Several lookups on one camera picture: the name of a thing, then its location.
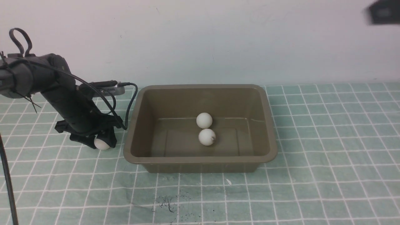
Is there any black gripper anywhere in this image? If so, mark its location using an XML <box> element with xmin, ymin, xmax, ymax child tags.
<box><xmin>55</xmin><ymin>106</ymin><xmax>123</xmax><ymax>149</ymax></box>

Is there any plain white ping-pong ball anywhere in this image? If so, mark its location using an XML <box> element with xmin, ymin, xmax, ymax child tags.
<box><xmin>94</xmin><ymin>138</ymin><xmax>110</xmax><ymax>151</ymax></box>

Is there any white ping-pong ball with logo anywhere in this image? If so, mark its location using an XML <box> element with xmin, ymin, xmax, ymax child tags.
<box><xmin>198</xmin><ymin>128</ymin><xmax>216</xmax><ymax>146</ymax></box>

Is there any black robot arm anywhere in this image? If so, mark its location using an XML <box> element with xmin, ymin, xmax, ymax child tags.
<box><xmin>0</xmin><ymin>54</ymin><xmax>123</xmax><ymax>150</ymax></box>

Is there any black second robot arm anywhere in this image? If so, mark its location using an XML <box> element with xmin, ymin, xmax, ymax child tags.
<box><xmin>365</xmin><ymin>0</ymin><xmax>400</xmax><ymax>25</ymax></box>

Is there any olive green plastic bin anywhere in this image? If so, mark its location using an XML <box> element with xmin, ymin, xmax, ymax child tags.
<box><xmin>124</xmin><ymin>84</ymin><xmax>278</xmax><ymax>173</ymax></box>

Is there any green checkered tablecloth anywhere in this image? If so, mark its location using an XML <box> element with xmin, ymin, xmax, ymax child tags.
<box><xmin>0</xmin><ymin>83</ymin><xmax>400</xmax><ymax>225</ymax></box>

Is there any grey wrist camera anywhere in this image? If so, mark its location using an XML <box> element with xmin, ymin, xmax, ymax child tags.
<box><xmin>78</xmin><ymin>81</ymin><xmax>125</xmax><ymax>98</ymax></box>

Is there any black cable at left edge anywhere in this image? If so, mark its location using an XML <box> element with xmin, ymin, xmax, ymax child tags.
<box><xmin>0</xmin><ymin>133</ymin><xmax>19</xmax><ymax>225</ymax></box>

